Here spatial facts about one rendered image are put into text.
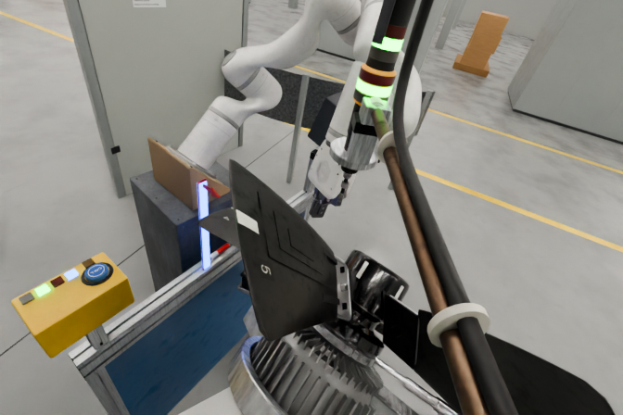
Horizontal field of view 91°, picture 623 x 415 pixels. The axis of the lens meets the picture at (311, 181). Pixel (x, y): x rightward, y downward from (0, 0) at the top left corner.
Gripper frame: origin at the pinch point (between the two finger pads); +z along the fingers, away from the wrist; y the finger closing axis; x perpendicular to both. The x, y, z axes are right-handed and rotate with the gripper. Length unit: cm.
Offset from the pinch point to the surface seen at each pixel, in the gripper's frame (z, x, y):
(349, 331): 5.1, -7.9, 25.9
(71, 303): 24, -44, -5
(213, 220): 7.0, -20.6, -6.2
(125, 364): 61, -32, -13
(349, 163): -19.7, -13.8, 17.3
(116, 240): 118, -28, -134
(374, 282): -1.1, -3.0, 22.6
